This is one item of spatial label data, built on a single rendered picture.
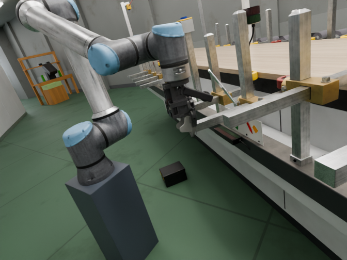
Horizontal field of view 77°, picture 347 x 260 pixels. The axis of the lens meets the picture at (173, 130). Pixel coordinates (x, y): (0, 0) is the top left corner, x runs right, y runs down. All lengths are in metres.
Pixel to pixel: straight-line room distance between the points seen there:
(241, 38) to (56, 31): 0.64
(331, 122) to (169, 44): 0.63
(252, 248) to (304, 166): 0.76
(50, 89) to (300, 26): 8.22
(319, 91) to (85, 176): 0.99
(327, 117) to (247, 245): 0.84
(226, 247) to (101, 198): 0.76
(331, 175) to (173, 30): 0.52
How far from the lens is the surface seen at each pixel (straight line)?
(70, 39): 0.82
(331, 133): 0.97
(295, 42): 0.66
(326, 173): 0.35
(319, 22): 4.64
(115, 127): 1.16
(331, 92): 0.65
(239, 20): 0.84
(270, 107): 0.57
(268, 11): 2.44
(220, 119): 0.80
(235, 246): 1.44
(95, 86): 1.15
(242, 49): 0.85
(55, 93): 8.59
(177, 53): 0.67
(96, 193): 1.11
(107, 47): 0.67
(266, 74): 1.12
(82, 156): 1.11
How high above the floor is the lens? 1.16
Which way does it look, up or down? 23 degrees down
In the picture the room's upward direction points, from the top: 15 degrees counter-clockwise
